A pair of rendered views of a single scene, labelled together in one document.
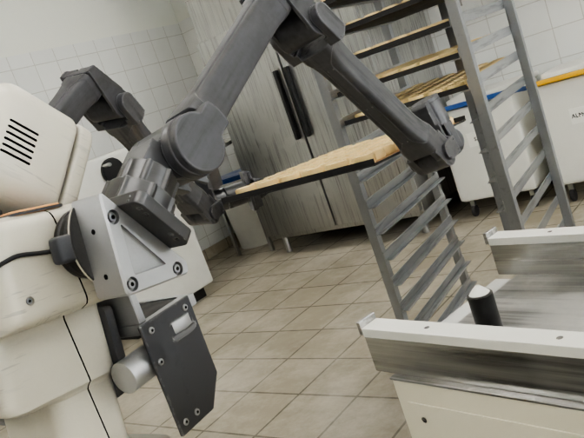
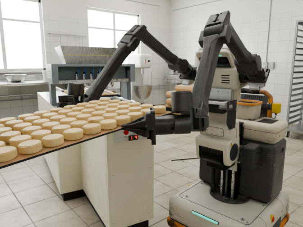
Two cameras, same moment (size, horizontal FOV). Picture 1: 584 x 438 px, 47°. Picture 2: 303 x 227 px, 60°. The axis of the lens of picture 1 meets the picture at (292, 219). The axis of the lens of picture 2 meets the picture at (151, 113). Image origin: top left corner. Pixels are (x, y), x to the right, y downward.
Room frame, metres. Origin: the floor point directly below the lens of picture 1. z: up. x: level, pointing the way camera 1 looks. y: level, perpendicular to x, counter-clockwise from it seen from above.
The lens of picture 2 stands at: (2.47, 0.19, 1.18)
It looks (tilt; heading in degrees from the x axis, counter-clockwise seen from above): 11 degrees down; 188
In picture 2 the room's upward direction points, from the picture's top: straight up
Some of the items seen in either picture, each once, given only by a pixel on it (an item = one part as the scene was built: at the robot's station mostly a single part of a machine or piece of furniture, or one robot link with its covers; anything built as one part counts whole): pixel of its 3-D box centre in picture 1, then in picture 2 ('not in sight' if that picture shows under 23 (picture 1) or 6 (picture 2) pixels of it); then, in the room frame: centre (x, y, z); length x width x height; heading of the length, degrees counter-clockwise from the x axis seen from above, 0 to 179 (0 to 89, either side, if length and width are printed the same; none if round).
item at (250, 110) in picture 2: not in sight; (242, 108); (0.61, 0.55, 0.87); 0.23 x 0.15 x 0.11; 55
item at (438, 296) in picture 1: (442, 291); not in sight; (2.36, -0.43, 0.33); 0.64 x 0.03 x 0.03; 145
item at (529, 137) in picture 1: (515, 149); not in sight; (2.14, -0.75, 0.78); 0.64 x 0.03 x 0.03; 145
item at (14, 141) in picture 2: not in sight; (20, 141); (1.89, -0.23, 0.99); 0.05 x 0.05 x 0.02
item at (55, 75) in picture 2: not in sight; (91, 83); (0.19, -0.70, 1.01); 0.72 x 0.33 x 0.34; 127
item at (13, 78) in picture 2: not in sight; (16, 78); (-1.60, -2.72, 0.94); 0.33 x 0.33 x 0.12
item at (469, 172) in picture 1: (500, 146); not in sight; (4.43, -1.47, 0.39); 0.64 x 0.54 x 0.77; 141
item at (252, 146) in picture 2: not in sight; (229, 155); (0.88, 0.44, 0.62); 0.28 x 0.27 x 0.25; 55
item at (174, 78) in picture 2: not in sight; (177, 74); (-4.33, -0.14, 0.92); 1.00 x 0.36 x 1.11; 49
